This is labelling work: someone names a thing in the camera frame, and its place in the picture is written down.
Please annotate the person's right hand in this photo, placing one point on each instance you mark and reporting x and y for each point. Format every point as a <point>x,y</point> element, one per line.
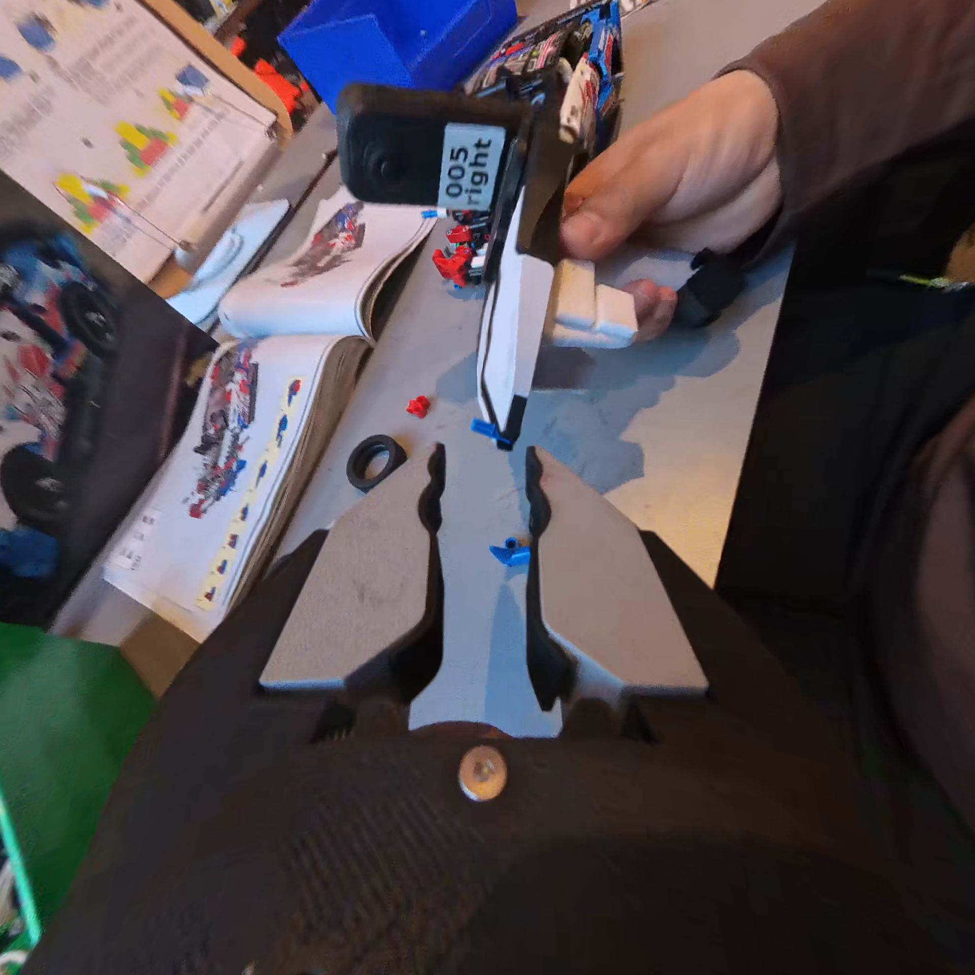
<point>701,167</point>

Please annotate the blue plastic bin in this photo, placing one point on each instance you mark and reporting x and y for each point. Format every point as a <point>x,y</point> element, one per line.
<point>396,46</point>

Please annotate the narrow black rubber tyre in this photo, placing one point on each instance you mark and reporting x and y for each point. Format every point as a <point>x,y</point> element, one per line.
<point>358,472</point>

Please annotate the person's right forearm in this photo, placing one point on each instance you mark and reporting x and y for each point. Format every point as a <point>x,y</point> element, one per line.
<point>876,91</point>

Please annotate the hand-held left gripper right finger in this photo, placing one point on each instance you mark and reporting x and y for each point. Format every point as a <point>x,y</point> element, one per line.
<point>609,602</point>

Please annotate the printed toy car box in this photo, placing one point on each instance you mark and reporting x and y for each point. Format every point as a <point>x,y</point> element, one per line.
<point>76,396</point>

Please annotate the small blue pin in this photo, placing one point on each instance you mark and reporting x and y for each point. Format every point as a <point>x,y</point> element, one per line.
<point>484,429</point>

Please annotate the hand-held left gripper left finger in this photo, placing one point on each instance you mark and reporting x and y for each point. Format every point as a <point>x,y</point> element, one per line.
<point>358,602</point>

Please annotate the brown wooden board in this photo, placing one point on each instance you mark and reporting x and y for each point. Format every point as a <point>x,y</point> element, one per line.
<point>244,76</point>

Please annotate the blue pointed brick assembly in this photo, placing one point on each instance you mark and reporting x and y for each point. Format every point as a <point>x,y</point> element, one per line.
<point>510,554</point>

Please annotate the open instruction book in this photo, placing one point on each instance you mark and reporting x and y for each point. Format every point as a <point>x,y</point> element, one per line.
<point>305,251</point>

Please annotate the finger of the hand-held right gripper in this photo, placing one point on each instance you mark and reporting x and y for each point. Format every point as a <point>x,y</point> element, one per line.
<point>518,327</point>

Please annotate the person's brown shirt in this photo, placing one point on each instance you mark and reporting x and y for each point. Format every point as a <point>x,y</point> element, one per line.
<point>937,609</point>

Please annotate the small red connector brick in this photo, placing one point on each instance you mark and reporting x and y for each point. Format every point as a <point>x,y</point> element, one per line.
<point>417,406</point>

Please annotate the toy brick car model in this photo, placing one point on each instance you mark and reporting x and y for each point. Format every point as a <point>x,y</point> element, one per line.
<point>602,46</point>

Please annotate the pale white plastic item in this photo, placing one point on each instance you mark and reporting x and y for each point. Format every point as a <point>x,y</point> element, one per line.
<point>244,244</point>

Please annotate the beige wooden table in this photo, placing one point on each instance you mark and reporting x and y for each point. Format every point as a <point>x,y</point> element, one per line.
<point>160,655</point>

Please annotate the orange plastic parts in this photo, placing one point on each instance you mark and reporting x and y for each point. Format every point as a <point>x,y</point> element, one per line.
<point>278,80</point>

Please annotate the white brick picture booklet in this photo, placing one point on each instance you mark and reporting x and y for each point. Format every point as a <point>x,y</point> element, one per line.
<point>114,99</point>

